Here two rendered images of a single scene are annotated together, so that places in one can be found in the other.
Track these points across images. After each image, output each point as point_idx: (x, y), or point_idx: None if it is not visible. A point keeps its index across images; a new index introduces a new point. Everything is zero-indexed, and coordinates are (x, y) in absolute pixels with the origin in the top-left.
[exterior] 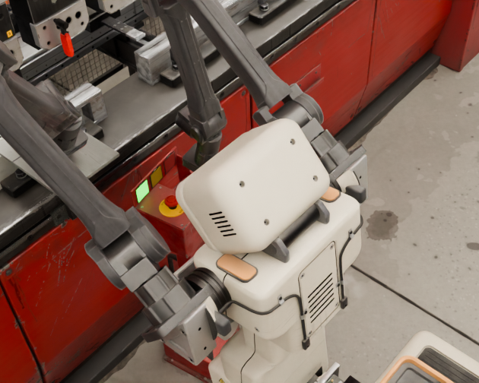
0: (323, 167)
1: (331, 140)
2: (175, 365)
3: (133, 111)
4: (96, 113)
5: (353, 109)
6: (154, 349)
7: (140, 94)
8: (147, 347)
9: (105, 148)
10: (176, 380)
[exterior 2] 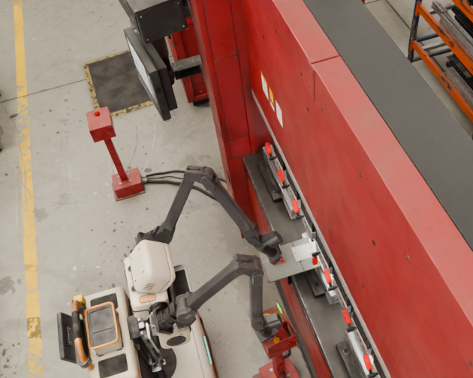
0: (137, 286)
1: (165, 316)
2: None
3: (326, 319)
4: (327, 296)
5: None
6: (295, 357)
7: (339, 328)
8: (298, 354)
9: (276, 277)
10: (271, 359)
